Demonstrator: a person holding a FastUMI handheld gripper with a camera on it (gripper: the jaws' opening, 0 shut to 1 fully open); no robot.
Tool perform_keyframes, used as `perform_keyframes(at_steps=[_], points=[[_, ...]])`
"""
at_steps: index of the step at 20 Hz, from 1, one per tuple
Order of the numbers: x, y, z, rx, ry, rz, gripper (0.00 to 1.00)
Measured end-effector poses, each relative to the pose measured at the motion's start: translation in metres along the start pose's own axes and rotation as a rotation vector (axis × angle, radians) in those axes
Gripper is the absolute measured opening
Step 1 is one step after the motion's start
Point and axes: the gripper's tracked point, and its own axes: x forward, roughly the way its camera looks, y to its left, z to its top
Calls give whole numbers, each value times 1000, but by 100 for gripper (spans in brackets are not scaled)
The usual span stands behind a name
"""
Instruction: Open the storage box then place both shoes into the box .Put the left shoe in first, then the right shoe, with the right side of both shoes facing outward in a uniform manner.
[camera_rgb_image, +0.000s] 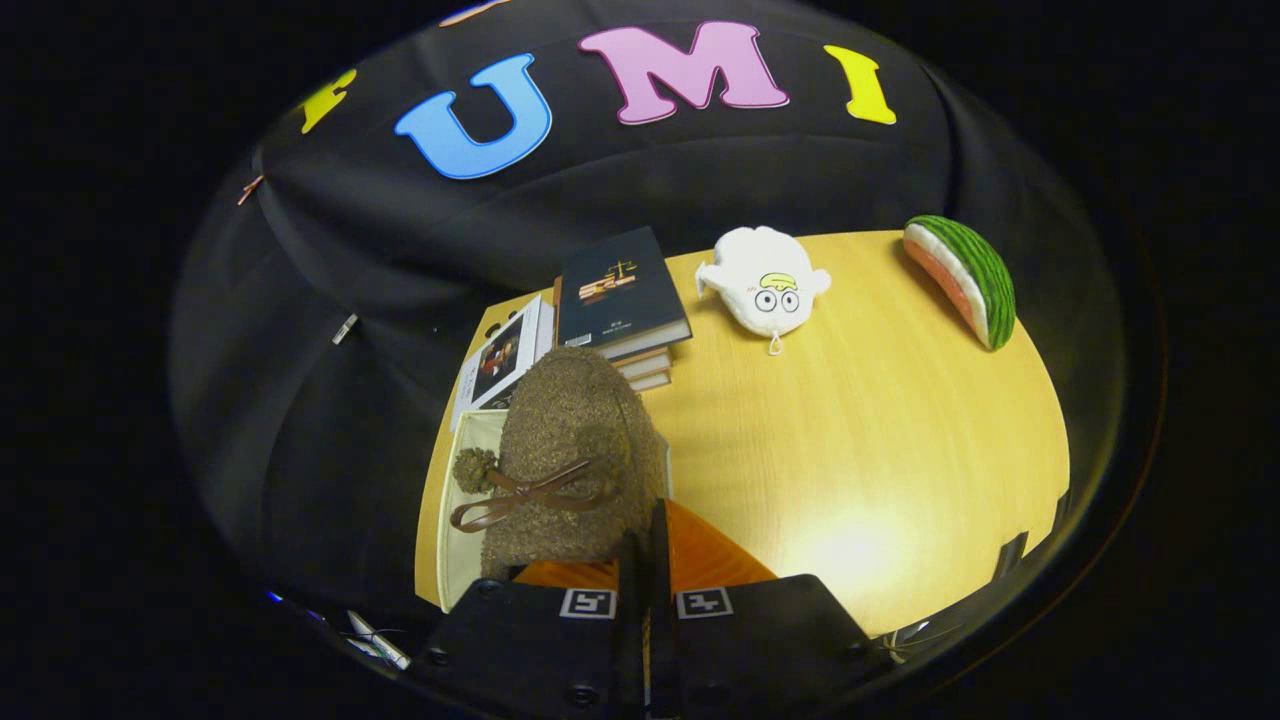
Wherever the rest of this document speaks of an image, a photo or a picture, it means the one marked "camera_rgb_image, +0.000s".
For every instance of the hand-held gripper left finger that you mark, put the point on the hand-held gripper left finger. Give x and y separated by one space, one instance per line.
520 640

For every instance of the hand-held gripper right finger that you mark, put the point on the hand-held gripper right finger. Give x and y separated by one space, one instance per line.
662 620

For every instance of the grey fabric storage box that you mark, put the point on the grey fabric storage box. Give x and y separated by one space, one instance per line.
460 560

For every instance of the brown fuzzy shoe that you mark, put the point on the brown fuzzy shoe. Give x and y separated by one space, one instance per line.
570 420

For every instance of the white portrait cover book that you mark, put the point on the white portrait cover book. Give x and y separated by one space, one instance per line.
500 360

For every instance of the dark hardcover book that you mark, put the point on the dark hardcover book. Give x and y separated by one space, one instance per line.
620 290

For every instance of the silver metal clip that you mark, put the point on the silver metal clip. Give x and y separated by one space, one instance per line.
344 329

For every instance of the white plush toy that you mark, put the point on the white plush toy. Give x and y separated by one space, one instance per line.
750 265

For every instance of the watermelon slice plush toy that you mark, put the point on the watermelon slice plush toy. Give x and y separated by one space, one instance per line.
975 275

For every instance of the pink cloth clip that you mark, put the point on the pink cloth clip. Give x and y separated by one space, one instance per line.
249 189

